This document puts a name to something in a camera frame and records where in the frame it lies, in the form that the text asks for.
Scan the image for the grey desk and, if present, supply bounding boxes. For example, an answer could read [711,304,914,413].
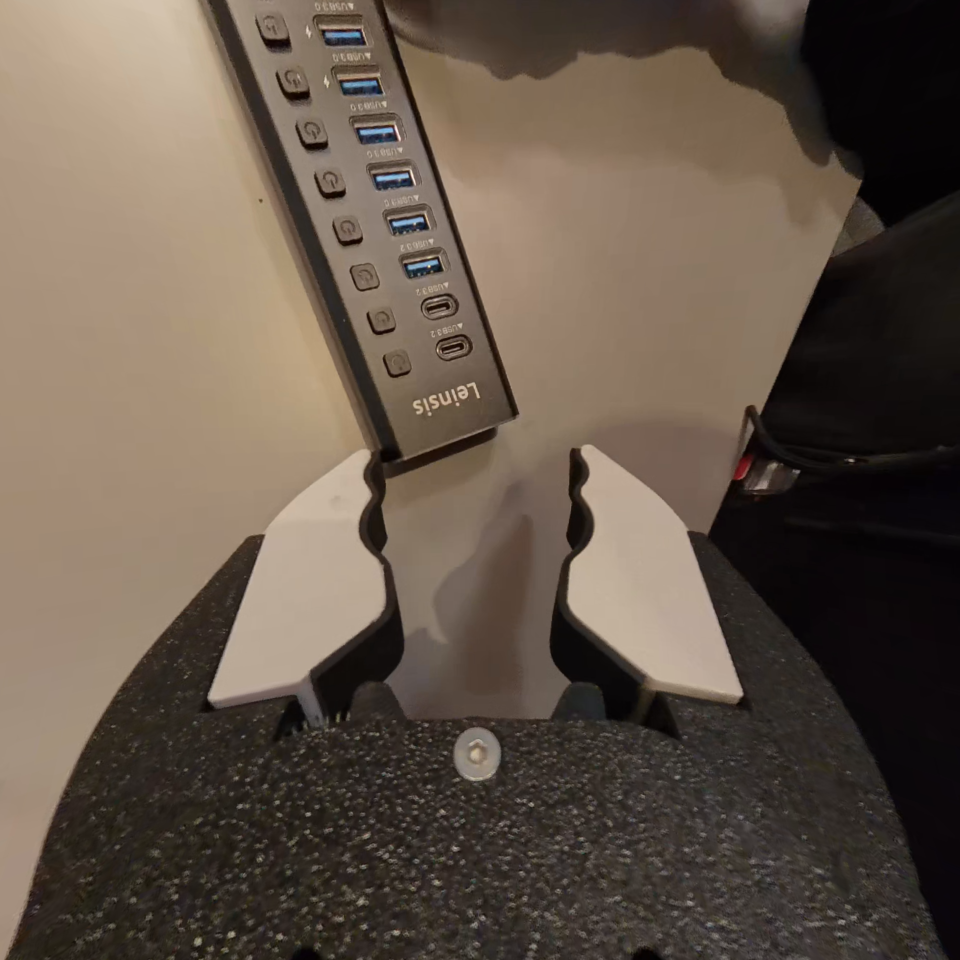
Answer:
[0,0,864,960]

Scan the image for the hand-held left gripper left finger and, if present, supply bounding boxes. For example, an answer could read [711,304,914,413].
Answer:
[206,448,405,722]

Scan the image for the black USB hub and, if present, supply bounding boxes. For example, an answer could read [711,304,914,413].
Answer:
[198,0,520,479]

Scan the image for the small red silver object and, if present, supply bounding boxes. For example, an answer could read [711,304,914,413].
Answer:
[736,406,797,498]

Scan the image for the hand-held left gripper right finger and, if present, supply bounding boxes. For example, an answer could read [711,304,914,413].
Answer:
[549,444,745,726]

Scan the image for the person's black jacket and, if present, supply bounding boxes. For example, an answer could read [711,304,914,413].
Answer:
[709,0,960,960]

